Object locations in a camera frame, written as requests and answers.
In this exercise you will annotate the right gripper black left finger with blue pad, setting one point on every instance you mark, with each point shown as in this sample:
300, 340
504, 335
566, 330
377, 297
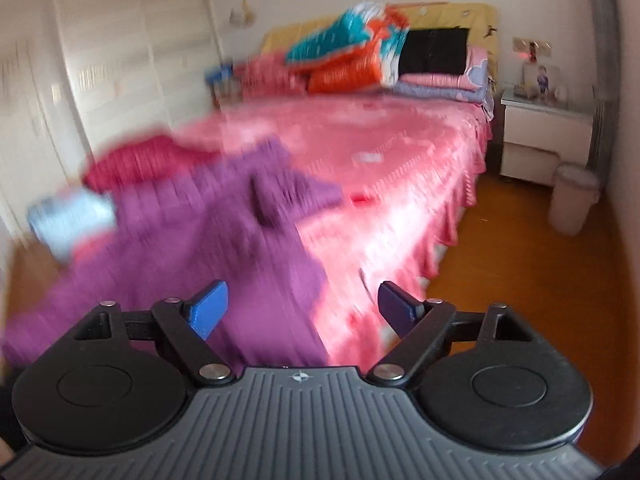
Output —
118, 379

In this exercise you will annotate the black folded garment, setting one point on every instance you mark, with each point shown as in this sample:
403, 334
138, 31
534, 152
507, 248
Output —
434, 51

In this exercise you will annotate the yellow bed headboard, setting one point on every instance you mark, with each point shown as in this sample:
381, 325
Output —
480, 19

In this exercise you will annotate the grey curtain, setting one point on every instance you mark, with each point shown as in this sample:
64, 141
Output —
606, 23

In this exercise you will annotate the framed photo on nightstand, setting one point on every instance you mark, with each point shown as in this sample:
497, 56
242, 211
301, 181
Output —
541, 80

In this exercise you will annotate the pink red folded quilt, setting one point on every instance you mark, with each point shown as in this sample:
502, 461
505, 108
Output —
267, 75

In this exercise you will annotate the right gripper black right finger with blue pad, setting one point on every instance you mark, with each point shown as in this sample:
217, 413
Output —
486, 379

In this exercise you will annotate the wall socket panel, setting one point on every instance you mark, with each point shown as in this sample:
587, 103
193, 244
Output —
529, 47

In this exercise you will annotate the light blue garment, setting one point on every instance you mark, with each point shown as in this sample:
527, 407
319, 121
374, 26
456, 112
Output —
65, 220

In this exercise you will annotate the white nightstand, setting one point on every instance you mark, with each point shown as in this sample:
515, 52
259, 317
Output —
537, 138

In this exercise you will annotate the wall hook with hanging items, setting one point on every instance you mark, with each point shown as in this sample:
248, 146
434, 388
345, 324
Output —
242, 15

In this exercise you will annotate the white sliding wardrobe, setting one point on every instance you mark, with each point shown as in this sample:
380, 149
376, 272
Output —
79, 75

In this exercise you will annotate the pink plush bed blanket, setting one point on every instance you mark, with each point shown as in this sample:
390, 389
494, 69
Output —
405, 168

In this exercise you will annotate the crimson red down jacket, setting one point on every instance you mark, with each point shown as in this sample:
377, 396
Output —
148, 159

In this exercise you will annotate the teal orange folded quilt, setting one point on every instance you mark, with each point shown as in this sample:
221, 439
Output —
358, 52

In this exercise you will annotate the lavender folded blanket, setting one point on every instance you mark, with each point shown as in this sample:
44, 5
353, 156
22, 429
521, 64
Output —
482, 97

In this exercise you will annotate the blue box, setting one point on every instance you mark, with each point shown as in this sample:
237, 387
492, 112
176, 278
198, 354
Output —
219, 74

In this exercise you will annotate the purple down jacket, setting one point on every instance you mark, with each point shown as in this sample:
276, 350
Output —
233, 220

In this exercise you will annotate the white waste bin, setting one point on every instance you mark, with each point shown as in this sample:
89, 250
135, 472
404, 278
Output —
575, 190

